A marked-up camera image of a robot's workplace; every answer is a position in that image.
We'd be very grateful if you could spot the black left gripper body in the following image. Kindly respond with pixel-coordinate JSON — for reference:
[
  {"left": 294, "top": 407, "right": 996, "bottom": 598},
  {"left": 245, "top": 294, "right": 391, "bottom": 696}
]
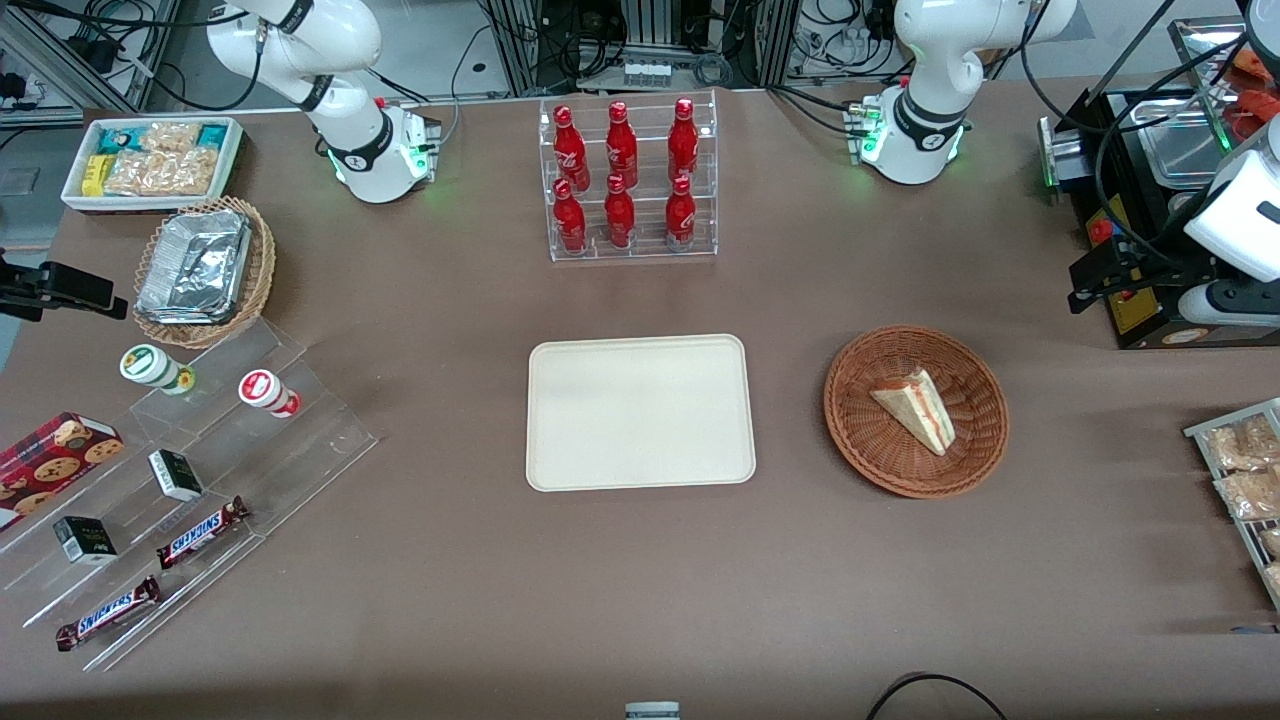
[{"left": 1092, "top": 240, "right": 1193, "bottom": 303}]

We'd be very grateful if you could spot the triangular sandwich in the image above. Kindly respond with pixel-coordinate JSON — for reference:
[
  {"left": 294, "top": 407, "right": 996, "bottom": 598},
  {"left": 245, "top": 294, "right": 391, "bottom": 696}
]
[{"left": 869, "top": 368, "right": 958, "bottom": 457}]

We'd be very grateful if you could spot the round brown wicker basket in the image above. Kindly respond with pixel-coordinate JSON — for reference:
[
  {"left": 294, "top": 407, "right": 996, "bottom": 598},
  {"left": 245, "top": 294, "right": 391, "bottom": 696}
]
[{"left": 823, "top": 325, "right": 1010, "bottom": 500}]

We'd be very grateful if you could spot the tray of wrapped pastries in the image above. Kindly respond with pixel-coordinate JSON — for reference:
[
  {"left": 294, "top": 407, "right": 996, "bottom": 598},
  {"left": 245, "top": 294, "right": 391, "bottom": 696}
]
[{"left": 1183, "top": 397, "right": 1280, "bottom": 612}]

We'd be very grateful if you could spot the cream rectangular serving tray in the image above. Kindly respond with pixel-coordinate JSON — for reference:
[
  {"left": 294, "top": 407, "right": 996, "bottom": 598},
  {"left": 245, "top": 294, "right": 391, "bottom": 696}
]
[{"left": 526, "top": 334, "right": 758, "bottom": 494}]

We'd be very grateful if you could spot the light wicker basket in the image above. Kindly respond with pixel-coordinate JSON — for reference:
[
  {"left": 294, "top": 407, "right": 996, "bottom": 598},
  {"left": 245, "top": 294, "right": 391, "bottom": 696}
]
[{"left": 132, "top": 195, "right": 277, "bottom": 350}]

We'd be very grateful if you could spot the black food warmer machine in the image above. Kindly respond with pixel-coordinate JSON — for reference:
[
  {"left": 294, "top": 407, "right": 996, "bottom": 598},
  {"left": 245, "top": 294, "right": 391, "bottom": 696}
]
[{"left": 1038, "top": 15, "right": 1280, "bottom": 350}]

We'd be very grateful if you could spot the steel warmer pan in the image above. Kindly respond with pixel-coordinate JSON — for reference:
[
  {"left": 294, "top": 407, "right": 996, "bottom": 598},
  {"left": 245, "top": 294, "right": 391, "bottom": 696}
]
[{"left": 1128, "top": 93, "right": 1243, "bottom": 188}]

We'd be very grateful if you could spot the clear bagged snack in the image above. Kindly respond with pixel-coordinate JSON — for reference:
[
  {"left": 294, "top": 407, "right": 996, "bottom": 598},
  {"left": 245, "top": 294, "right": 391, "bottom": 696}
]
[
  {"left": 1199, "top": 414, "right": 1280, "bottom": 473},
  {"left": 1212, "top": 467, "right": 1280, "bottom": 522}
]

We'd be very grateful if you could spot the red cola bottle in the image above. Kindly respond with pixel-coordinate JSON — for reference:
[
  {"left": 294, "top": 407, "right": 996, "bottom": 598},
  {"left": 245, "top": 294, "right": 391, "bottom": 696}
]
[
  {"left": 664, "top": 175, "right": 698, "bottom": 249},
  {"left": 667, "top": 97, "right": 701, "bottom": 185},
  {"left": 553, "top": 105, "right": 592, "bottom": 193},
  {"left": 552, "top": 179, "right": 589, "bottom": 255},
  {"left": 605, "top": 101, "right": 640, "bottom": 190},
  {"left": 603, "top": 174, "right": 637, "bottom": 250}
]

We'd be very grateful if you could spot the clear acrylic bottle rack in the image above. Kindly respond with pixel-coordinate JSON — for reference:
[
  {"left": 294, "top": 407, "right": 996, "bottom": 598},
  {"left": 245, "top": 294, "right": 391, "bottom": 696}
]
[{"left": 538, "top": 89, "right": 720, "bottom": 264}]

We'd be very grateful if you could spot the clear acrylic stepped shelf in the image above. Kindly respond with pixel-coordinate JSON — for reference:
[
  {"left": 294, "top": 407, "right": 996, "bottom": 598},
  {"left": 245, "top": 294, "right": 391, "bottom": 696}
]
[{"left": 0, "top": 317, "right": 380, "bottom": 674}]

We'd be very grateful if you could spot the red lid cup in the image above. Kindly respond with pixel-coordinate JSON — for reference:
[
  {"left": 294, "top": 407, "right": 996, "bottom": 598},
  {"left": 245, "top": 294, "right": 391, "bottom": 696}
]
[{"left": 237, "top": 368, "right": 302, "bottom": 419}]

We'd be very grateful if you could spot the silver foil container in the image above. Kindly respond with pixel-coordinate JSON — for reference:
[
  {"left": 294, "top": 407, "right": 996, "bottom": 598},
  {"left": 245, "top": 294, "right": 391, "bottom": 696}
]
[{"left": 136, "top": 208, "right": 252, "bottom": 327}]

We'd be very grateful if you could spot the snickers chocolate bar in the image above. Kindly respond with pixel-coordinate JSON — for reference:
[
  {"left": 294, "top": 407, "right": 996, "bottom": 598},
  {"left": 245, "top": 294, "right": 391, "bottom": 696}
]
[
  {"left": 155, "top": 495, "right": 251, "bottom": 571},
  {"left": 54, "top": 574, "right": 163, "bottom": 653}
]

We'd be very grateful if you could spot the small dark green box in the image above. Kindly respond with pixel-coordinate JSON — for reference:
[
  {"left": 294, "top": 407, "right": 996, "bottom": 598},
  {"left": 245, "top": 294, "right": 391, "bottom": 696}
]
[
  {"left": 52, "top": 515, "right": 119, "bottom": 566},
  {"left": 147, "top": 448, "right": 205, "bottom": 503}
]

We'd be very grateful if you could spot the clear rice cracker pack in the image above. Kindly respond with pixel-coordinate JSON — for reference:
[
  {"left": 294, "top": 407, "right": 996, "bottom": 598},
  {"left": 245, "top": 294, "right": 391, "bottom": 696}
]
[{"left": 139, "top": 121, "right": 203, "bottom": 153}]

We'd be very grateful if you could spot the large rice cracker pack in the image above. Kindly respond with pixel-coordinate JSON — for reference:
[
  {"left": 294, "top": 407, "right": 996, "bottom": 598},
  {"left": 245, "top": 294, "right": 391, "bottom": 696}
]
[{"left": 103, "top": 148, "right": 219, "bottom": 198}]

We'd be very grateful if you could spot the green lid cup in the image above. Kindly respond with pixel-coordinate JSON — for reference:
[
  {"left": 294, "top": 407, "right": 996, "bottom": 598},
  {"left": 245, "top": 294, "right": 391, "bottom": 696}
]
[{"left": 119, "top": 343, "right": 197, "bottom": 396}]

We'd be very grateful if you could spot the white rectangular snack bin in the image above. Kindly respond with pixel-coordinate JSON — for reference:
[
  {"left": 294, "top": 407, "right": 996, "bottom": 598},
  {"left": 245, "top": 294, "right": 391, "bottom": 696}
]
[{"left": 61, "top": 116, "right": 247, "bottom": 215}]

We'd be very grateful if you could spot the red cookie box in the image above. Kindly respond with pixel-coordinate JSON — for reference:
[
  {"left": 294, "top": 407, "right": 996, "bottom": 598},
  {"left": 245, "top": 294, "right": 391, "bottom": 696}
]
[{"left": 0, "top": 411, "right": 126, "bottom": 533}]

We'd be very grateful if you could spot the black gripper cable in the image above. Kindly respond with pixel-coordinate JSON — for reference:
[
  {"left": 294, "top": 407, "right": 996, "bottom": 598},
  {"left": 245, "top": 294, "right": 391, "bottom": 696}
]
[{"left": 1093, "top": 35, "right": 1256, "bottom": 263}]

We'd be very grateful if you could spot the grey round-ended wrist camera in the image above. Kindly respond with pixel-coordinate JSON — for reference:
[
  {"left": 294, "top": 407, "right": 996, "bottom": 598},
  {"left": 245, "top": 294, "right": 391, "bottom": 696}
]
[{"left": 1178, "top": 281, "right": 1280, "bottom": 328}]

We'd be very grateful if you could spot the black looped floor cable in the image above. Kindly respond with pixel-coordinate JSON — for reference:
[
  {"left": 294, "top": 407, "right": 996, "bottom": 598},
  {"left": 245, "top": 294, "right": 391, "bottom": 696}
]
[{"left": 864, "top": 672, "right": 1010, "bottom": 720}]

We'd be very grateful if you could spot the black clamp mount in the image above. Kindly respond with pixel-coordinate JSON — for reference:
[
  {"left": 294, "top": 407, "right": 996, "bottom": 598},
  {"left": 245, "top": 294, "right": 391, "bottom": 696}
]
[{"left": 0, "top": 249, "right": 130, "bottom": 324}]

